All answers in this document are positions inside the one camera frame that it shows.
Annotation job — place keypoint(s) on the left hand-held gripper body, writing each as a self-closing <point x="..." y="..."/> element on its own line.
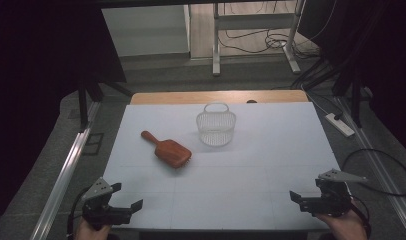
<point x="101" y="213"/>

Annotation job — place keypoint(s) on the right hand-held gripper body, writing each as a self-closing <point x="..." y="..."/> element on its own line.
<point x="331" y="200"/>

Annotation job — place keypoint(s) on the orange wooden scoop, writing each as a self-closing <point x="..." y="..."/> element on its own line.
<point x="171" y="152"/>

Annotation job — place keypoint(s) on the white plastic basket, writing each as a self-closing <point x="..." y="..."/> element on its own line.
<point x="216" y="130"/>

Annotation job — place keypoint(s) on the person's left hand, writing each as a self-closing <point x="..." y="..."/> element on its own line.
<point x="91" y="233"/>

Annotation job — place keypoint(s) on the person's right hand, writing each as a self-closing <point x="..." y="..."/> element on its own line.
<point x="346" y="228"/>

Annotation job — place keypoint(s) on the dark floor socket plate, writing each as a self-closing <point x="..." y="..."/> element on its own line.
<point x="93" y="144"/>

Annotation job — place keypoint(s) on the white table mat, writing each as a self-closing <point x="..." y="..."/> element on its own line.
<point x="244" y="173"/>

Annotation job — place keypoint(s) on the white power strip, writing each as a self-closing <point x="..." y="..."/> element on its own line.
<point x="340" y="125"/>

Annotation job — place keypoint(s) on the black metal stand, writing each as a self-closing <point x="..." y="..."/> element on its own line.
<point x="82" y="103"/>
<point x="356" y="100"/>

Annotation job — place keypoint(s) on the dark curtain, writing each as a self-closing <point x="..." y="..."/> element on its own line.
<point x="384" y="50"/>
<point x="34" y="66"/>

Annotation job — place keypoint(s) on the white cabinet panel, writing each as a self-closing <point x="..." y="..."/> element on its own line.
<point x="144" y="30"/>

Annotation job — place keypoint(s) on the aluminium floor rail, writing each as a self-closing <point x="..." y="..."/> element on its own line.
<point x="62" y="183"/>
<point x="377" y="163"/>

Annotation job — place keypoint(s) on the white metal desk frame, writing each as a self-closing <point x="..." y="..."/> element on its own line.
<point x="254" y="22"/>

